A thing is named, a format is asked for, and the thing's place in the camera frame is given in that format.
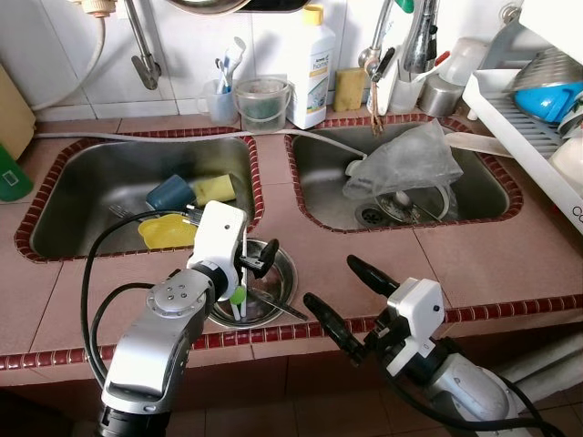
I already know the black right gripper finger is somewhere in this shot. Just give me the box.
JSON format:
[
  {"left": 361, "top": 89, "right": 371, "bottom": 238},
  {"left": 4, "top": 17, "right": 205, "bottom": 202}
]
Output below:
[
  {"left": 303, "top": 291, "right": 370, "bottom": 365},
  {"left": 347, "top": 255, "right": 400, "bottom": 297}
]

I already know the green and white spoon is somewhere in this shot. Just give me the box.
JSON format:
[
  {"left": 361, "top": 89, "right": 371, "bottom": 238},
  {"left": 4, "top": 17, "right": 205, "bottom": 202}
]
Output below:
[{"left": 228, "top": 284, "right": 249, "bottom": 321}]

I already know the white plastic stick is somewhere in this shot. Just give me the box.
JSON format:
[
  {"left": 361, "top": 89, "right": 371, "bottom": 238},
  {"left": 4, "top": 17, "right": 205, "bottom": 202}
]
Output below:
[{"left": 240, "top": 228, "right": 249, "bottom": 292}]

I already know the yellow bowl with grey base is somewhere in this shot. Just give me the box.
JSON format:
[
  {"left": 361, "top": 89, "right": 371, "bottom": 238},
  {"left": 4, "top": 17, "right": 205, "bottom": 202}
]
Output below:
[{"left": 137, "top": 214, "right": 199, "bottom": 251}]

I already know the teal plastic mug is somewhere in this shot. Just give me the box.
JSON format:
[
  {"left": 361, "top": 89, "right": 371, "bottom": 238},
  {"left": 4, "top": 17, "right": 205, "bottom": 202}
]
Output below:
[{"left": 146, "top": 173, "right": 197, "bottom": 212}]

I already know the steel fork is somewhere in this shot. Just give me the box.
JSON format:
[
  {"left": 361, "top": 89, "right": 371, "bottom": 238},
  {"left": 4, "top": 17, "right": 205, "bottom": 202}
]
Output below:
[{"left": 107, "top": 205, "right": 151, "bottom": 220}]

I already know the round steel plate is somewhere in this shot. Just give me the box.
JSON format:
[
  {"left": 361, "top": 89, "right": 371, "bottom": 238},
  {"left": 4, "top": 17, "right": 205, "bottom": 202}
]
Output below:
[{"left": 208, "top": 239, "right": 297, "bottom": 330}]

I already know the steel knife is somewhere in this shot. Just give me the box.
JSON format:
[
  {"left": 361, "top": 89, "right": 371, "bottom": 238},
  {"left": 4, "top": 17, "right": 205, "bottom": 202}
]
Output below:
[{"left": 248, "top": 290, "right": 311, "bottom": 321}]

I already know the yellow dish sponge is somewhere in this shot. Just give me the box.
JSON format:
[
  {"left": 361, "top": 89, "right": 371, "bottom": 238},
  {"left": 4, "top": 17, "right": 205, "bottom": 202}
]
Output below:
[{"left": 189, "top": 173, "right": 238, "bottom": 206}]

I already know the clear plastic bag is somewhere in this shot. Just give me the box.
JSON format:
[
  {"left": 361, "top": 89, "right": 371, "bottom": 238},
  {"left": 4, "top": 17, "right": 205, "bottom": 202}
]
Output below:
[{"left": 342, "top": 120, "right": 465, "bottom": 203}]

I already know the stainless steel sink basin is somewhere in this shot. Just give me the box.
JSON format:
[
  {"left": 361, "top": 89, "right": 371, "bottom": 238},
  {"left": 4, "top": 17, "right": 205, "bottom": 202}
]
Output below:
[
  {"left": 291, "top": 123, "right": 511, "bottom": 230},
  {"left": 27, "top": 137, "right": 256, "bottom": 260}
]

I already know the clear plastic tub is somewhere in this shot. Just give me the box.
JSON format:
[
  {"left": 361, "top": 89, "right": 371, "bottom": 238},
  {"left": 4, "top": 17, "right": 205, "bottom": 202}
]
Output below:
[{"left": 234, "top": 77, "right": 292, "bottom": 131}]

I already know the clear toothbrush cup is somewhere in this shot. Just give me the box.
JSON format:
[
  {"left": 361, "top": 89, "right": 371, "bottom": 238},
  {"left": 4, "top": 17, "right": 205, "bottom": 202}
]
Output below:
[{"left": 202, "top": 77, "right": 240, "bottom": 124}]

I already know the folded white drying rack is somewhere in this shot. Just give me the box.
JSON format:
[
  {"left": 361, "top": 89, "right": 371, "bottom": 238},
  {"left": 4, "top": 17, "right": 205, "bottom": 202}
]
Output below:
[{"left": 496, "top": 332, "right": 583, "bottom": 406}]

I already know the beige rack drain spout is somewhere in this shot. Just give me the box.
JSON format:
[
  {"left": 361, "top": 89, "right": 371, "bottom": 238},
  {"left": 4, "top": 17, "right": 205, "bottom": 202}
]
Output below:
[{"left": 442, "top": 132, "right": 516, "bottom": 158}]

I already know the white detergent bottle yellow cap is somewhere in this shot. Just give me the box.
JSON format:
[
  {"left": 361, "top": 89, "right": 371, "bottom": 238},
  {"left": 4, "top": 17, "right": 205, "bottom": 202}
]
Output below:
[{"left": 287, "top": 5, "right": 338, "bottom": 130}]

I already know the tan scrubbing sponge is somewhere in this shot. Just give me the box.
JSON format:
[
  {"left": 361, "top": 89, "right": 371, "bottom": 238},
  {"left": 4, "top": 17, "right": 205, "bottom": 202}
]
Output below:
[{"left": 332, "top": 66, "right": 367, "bottom": 113}]

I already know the steel cup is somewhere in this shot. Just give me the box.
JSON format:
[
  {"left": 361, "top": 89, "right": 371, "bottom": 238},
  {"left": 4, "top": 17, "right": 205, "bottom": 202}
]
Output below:
[{"left": 419, "top": 77, "right": 465, "bottom": 117}]

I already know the white plastic dish rack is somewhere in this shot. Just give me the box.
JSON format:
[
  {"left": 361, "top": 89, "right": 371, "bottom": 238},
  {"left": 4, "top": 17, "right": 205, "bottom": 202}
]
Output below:
[{"left": 463, "top": 0, "right": 583, "bottom": 224}]

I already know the plain white ceramic mug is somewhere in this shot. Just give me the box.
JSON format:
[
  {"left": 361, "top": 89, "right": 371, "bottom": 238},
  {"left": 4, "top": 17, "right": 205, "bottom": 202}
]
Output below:
[{"left": 549, "top": 137, "right": 583, "bottom": 192}]

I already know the chrome swivel faucet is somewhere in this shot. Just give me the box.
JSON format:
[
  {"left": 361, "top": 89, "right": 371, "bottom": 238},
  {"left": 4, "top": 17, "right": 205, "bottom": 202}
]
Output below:
[{"left": 358, "top": 0, "right": 438, "bottom": 137}]

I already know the blue bowl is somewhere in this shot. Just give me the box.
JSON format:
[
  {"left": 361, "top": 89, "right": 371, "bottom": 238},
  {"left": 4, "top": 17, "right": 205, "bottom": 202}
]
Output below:
[{"left": 510, "top": 80, "right": 583, "bottom": 124}]

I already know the green dish soap bottle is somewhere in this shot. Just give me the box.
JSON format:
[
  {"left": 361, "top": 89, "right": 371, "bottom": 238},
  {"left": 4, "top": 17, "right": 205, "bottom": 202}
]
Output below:
[{"left": 0, "top": 141, "right": 36, "bottom": 203}]

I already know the dark hanging pan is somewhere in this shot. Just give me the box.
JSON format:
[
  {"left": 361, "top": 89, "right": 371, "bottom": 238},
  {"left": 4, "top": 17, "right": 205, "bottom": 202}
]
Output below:
[{"left": 164, "top": 0, "right": 311, "bottom": 15}]

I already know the steel bowl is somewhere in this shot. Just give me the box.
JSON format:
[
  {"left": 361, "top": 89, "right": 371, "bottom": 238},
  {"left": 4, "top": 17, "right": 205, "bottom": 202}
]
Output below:
[{"left": 510, "top": 47, "right": 583, "bottom": 92}]

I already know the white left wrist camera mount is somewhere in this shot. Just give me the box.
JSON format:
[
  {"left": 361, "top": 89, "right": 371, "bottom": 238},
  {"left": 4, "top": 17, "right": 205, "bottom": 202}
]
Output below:
[{"left": 189, "top": 200, "right": 249, "bottom": 292}]

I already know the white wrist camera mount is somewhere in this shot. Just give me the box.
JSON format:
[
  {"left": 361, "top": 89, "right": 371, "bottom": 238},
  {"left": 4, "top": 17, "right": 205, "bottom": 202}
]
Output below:
[
  {"left": 387, "top": 278, "right": 445, "bottom": 351},
  {"left": 189, "top": 200, "right": 249, "bottom": 292}
]

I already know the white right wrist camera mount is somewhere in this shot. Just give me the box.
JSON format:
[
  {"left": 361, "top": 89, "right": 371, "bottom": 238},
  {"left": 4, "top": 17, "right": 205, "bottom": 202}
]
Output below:
[{"left": 387, "top": 278, "right": 445, "bottom": 351}]

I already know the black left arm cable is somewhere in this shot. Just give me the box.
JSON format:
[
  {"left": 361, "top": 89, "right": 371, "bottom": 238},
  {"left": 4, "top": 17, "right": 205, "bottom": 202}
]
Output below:
[{"left": 80, "top": 209, "right": 206, "bottom": 392}]

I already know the chrome wall tap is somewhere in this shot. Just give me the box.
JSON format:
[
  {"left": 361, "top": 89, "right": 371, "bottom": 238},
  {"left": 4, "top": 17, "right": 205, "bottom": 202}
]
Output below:
[{"left": 123, "top": 0, "right": 163, "bottom": 90}]

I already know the white wall hose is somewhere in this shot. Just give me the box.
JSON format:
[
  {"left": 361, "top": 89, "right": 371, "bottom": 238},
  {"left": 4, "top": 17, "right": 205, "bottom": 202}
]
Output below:
[{"left": 32, "top": 9, "right": 108, "bottom": 112}]

